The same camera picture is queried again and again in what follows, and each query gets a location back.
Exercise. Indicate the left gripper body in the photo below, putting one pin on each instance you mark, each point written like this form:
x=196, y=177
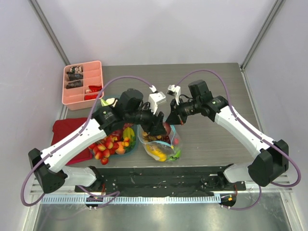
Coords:
x=147, y=117

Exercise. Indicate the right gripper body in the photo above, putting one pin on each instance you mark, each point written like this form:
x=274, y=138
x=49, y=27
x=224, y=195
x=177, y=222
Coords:
x=175, y=111

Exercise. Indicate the red apple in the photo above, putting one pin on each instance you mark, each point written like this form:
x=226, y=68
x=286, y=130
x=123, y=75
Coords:
x=167, y=128

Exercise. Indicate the purple grape bunch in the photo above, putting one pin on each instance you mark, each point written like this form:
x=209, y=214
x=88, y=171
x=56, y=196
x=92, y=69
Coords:
x=166, y=139

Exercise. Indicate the brown longan bunch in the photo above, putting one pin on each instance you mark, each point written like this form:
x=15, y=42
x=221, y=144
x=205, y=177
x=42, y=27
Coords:
x=149, y=138

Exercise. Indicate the clear zip top bag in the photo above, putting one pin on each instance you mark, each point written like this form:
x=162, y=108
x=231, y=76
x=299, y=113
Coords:
x=169, y=147

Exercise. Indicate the yellow pear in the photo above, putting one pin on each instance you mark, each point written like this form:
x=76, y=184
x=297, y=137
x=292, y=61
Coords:
x=157, y=152

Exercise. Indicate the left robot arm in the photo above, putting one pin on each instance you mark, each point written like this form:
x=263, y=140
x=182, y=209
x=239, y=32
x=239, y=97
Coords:
x=49, y=165

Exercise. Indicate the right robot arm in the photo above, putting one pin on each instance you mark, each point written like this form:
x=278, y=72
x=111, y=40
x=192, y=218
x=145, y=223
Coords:
x=267, y=165

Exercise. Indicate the teal food tray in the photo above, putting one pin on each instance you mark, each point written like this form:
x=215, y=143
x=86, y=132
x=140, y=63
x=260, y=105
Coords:
x=119, y=133

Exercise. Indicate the white cauliflower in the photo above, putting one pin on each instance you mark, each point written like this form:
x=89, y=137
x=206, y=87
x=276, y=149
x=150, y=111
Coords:
x=109, y=102

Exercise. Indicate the orange peach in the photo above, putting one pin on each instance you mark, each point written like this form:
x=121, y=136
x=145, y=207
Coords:
x=123, y=147

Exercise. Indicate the pink compartment organizer box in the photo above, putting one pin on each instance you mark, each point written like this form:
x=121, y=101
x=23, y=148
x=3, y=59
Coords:
x=81, y=84

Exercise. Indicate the red cloth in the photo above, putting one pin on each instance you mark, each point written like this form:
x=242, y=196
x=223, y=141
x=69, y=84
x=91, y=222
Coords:
x=63, y=128

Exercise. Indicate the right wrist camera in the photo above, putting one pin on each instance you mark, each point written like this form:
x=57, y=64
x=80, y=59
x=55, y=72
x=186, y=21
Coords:
x=175, y=91

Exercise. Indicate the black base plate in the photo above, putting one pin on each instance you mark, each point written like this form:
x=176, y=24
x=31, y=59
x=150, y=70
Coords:
x=164, y=181

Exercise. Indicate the white cable duct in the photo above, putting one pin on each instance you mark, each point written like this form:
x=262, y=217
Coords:
x=87, y=199

